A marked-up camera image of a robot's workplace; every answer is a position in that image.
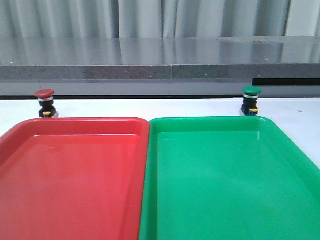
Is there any green mushroom push button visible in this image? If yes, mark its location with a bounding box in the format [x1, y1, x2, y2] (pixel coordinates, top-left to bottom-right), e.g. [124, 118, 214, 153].
[240, 86, 262, 116]

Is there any red mushroom push button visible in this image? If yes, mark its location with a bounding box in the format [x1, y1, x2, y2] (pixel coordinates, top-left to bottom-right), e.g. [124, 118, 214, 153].
[34, 89, 60, 118]

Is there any green plastic tray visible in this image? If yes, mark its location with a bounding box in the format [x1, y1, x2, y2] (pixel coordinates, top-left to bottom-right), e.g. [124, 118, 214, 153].
[139, 116, 320, 240]

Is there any red plastic tray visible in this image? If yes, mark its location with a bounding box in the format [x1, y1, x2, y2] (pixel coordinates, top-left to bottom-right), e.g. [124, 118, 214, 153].
[0, 117, 150, 240]

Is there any grey stone counter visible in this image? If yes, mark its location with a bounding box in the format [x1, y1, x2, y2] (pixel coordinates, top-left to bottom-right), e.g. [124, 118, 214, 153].
[0, 36, 320, 98]

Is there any grey pleated curtain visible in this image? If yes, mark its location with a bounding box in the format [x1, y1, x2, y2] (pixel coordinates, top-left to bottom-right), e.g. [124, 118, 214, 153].
[0, 0, 320, 39]

